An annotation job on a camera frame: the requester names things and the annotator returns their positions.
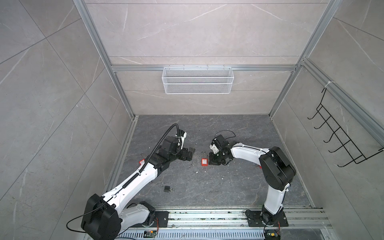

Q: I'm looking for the red padlock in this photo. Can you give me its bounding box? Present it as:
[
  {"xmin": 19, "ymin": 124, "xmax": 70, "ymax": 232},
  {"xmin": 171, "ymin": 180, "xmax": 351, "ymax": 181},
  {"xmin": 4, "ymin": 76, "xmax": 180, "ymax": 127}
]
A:
[
  {"xmin": 140, "ymin": 153, "xmax": 146, "ymax": 165},
  {"xmin": 201, "ymin": 152, "xmax": 209, "ymax": 167}
]

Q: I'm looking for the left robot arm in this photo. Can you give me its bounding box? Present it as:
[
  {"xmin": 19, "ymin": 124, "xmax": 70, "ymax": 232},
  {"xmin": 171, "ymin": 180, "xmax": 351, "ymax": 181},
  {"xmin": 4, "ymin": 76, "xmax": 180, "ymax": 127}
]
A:
[{"xmin": 79, "ymin": 124, "xmax": 195, "ymax": 240}]

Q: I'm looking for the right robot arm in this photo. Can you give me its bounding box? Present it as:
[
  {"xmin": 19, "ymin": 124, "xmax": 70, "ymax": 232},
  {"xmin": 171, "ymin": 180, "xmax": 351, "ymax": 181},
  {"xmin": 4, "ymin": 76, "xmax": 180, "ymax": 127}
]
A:
[{"xmin": 209, "ymin": 135, "xmax": 297, "ymax": 226}]

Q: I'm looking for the small black padlock near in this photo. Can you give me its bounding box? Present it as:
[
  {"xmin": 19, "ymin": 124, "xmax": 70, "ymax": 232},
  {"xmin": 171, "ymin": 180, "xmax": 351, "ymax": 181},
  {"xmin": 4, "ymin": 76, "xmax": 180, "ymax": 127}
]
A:
[{"xmin": 161, "ymin": 183, "xmax": 173, "ymax": 193}]

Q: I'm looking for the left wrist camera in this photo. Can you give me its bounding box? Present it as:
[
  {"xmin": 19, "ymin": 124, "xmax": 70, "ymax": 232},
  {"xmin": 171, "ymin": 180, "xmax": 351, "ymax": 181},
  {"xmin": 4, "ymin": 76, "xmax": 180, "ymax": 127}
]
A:
[{"xmin": 176, "ymin": 130, "xmax": 187, "ymax": 150}]

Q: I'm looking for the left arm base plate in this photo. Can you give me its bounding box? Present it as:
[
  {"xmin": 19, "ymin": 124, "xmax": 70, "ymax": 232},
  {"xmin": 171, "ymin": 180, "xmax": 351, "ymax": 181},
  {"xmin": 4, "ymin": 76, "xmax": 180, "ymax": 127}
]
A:
[{"xmin": 133, "ymin": 211, "xmax": 169, "ymax": 228}]

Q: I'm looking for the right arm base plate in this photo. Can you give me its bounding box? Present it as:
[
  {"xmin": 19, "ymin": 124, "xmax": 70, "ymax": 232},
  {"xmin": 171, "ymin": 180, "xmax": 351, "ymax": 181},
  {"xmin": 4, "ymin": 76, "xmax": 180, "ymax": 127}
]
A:
[{"xmin": 245, "ymin": 210, "xmax": 289, "ymax": 227}]

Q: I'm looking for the white wire mesh basket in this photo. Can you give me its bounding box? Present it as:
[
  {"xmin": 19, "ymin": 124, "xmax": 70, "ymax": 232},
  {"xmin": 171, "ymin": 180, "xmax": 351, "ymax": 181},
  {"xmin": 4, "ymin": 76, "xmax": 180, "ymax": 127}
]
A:
[{"xmin": 162, "ymin": 67, "xmax": 235, "ymax": 95}]

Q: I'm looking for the white slotted cable duct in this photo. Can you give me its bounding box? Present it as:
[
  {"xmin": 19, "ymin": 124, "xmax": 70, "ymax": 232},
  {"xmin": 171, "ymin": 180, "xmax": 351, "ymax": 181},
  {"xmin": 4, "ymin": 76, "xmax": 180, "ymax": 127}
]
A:
[{"xmin": 116, "ymin": 229, "xmax": 325, "ymax": 240}]

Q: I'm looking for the aluminium mounting rail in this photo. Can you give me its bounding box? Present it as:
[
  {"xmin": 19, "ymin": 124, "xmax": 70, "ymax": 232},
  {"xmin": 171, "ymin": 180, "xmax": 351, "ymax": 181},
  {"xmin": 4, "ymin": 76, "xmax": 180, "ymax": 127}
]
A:
[{"xmin": 155, "ymin": 206, "xmax": 332, "ymax": 230}]

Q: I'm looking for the black wire hook rack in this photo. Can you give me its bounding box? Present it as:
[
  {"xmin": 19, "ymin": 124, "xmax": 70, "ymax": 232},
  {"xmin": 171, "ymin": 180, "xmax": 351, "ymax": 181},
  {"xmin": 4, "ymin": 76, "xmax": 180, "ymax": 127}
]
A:
[{"xmin": 307, "ymin": 88, "xmax": 384, "ymax": 168}]

